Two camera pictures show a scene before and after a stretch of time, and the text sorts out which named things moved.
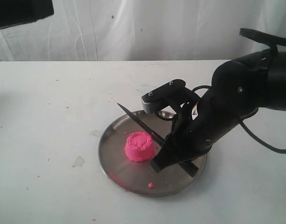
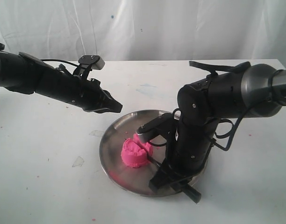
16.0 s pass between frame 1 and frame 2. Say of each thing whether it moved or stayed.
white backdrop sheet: stayed
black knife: moved
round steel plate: stayed
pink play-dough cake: moved
